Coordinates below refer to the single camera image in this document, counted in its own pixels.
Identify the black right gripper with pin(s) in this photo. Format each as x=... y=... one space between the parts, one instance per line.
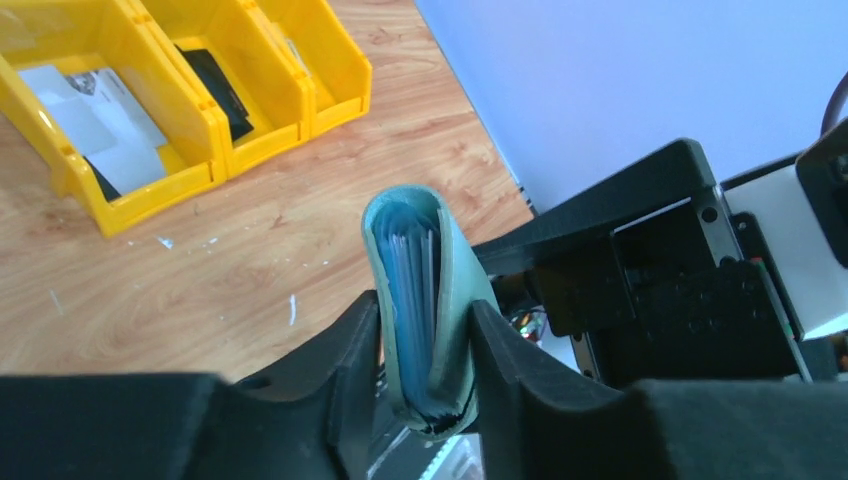
x=679 y=295

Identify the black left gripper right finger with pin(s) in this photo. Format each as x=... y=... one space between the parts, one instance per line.
x=538 y=419

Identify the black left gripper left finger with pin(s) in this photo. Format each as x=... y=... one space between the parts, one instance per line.
x=306 y=416

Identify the yellow bin with black card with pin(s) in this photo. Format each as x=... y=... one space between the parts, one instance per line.
x=226 y=53

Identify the yellow bin with white cards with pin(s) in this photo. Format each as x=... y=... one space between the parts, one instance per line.
x=80 y=36

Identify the black card in bin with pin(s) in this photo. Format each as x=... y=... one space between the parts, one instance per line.
x=212 y=76

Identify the beige card in bin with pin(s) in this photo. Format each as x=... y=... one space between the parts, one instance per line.
x=297 y=55

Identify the white cards in bin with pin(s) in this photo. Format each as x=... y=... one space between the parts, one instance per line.
x=104 y=123

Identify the yellow bin far end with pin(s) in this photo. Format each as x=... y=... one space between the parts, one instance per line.
x=341 y=82

